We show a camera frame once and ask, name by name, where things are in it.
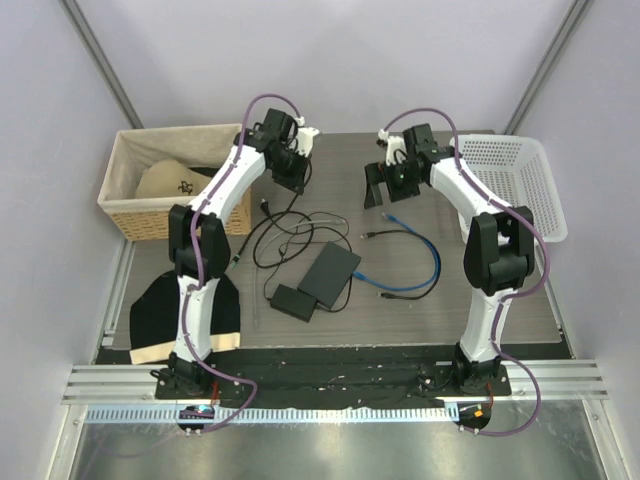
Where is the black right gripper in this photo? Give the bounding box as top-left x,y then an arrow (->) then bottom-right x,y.
363,159 -> 421,211

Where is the grey ethernet cable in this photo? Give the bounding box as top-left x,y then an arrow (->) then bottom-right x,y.
252,215 -> 349,331

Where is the blue ethernet cable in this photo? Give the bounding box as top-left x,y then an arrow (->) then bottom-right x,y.
352,212 -> 444,292

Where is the black network switch box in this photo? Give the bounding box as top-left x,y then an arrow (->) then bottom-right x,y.
297,242 -> 361,309

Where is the black ethernet cable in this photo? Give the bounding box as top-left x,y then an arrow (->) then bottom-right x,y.
360,227 -> 441,302

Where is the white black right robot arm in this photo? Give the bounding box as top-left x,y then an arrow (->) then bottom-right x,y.
364,124 -> 534,395

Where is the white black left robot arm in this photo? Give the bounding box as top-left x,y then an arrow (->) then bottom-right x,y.
167,109 -> 320,399

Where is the black power adapter brick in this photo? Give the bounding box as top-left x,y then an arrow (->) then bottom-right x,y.
269,284 -> 317,322

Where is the beige cap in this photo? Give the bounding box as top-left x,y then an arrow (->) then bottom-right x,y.
135,159 -> 211,199

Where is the white plastic perforated basket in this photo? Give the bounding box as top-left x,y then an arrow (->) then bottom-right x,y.
459,134 -> 568,243

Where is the wicker basket with liner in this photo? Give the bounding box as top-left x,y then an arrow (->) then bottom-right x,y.
97,124 -> 241,241

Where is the black cloth on board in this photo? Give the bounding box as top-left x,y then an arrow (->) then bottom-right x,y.
129,271 -> 241,349

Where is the wooden board with label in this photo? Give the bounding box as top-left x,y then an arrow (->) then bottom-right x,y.
129,332 -> 241,365

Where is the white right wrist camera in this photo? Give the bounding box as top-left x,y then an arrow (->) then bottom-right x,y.
376,129 -> 407,167

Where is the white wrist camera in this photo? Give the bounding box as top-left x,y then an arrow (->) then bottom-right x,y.
294,117 -> 321,158
376,129 -> 407,167

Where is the thin black power cord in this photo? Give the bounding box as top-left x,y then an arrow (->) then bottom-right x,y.
252,192 -> 354,314

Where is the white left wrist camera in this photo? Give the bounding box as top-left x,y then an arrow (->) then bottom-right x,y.
294,117 -> 321,158

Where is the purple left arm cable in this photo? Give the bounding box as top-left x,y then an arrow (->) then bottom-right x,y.
177,93 -> 306,434

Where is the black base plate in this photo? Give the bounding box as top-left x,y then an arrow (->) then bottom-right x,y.
94,344 -> 574,401

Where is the aluminium rail frame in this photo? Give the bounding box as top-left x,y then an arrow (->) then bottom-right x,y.
62,360 -> 608,431

